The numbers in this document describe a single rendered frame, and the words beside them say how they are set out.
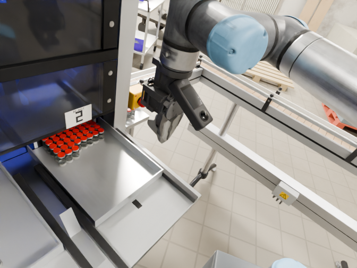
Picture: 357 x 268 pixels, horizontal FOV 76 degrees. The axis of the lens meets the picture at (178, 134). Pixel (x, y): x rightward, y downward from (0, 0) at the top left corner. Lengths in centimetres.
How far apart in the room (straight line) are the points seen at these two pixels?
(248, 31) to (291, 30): 12
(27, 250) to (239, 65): 60
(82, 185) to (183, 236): 107
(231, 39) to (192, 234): 151
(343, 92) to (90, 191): 64
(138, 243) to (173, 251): 99
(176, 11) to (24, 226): 59
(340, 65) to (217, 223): 156
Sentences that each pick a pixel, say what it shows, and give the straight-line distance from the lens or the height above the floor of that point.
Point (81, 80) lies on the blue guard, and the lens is 69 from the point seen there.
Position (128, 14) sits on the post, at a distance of 71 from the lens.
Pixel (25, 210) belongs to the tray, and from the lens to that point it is 73.
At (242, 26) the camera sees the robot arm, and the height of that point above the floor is 142.
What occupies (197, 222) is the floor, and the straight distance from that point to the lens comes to 177.
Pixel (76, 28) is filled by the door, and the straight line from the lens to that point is 64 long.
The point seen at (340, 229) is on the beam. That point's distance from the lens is 164.
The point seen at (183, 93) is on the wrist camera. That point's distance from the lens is 47.
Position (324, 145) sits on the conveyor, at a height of 89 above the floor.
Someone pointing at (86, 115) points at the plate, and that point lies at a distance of 76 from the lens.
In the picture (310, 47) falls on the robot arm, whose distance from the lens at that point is 41.
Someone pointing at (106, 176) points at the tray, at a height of 88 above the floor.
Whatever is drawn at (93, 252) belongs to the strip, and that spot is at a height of 88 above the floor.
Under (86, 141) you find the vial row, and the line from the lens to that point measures 82.
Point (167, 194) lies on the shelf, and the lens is 75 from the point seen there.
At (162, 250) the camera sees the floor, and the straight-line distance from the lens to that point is 162.
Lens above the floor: 149
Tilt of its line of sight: 40 degrees down
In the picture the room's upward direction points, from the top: 17 degrees clockwise
